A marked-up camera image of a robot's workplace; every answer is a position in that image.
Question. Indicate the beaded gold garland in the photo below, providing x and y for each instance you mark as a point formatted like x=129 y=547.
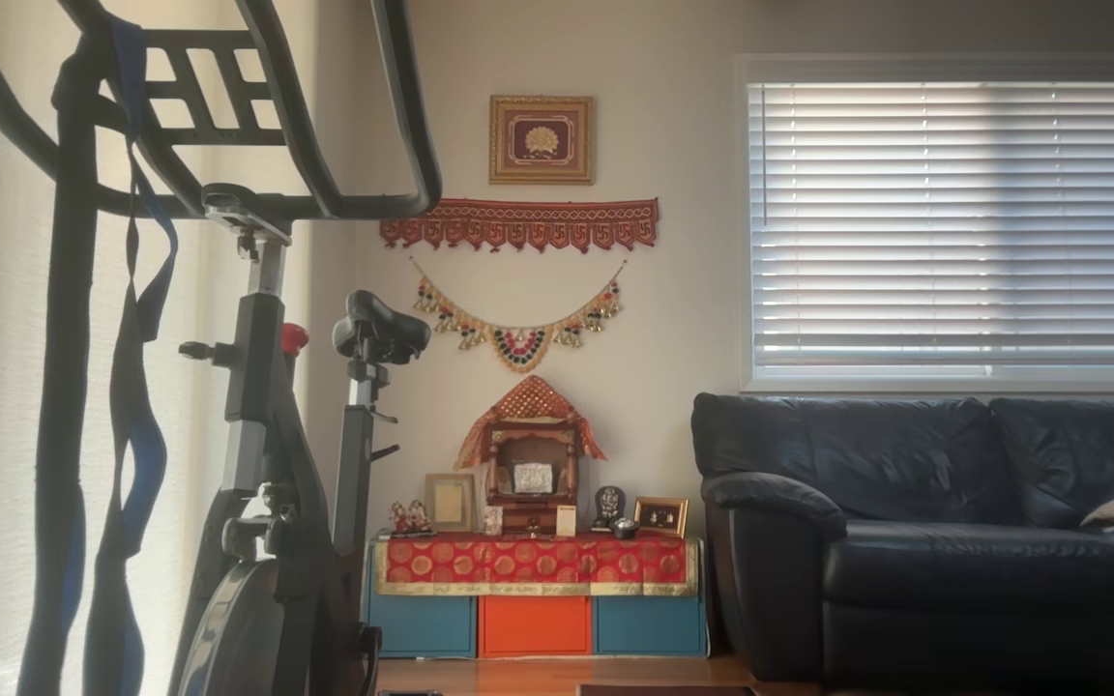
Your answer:
x=518 y=348

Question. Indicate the wooden shrine with canopy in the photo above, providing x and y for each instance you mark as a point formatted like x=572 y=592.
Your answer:
x=530 y=445

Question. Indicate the dark idol statue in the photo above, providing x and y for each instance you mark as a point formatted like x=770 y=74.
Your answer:
x=608 y=505

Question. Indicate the small white card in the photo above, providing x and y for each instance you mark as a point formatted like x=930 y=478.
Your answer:
x=566 y=521

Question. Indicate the small black bowl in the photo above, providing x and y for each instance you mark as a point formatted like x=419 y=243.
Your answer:
x=625 y=529

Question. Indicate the red and gold cloth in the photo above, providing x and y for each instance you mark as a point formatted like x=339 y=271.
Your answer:
x=533 y=563

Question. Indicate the pair of small figurines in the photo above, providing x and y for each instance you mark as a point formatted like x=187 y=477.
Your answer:
x=410 y=519

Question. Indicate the blue storage bin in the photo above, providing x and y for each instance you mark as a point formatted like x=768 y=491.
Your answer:
x=650 y=626

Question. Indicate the black exercise bike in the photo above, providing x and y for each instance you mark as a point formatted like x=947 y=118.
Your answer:
x=257 y=387

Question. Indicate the dark rug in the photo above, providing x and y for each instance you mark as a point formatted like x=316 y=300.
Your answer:
x=663 y=690

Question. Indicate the black leather sofa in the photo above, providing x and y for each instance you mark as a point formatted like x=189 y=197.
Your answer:
x=905 y=464

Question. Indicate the white window blinds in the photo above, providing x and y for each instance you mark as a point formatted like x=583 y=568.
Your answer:
x=953 y=242

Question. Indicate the red embroidered wall hanging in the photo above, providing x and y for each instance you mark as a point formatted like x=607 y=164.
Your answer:
x=518 y=224

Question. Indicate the pale picture frame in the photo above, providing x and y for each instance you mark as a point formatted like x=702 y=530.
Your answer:
x=449 y=503

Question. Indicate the small gold picture frame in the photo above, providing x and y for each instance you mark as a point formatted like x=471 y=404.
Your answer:
x=660 y=517

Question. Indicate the gold framed wall picture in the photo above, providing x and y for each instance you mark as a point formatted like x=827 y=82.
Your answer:
x=542 y=140

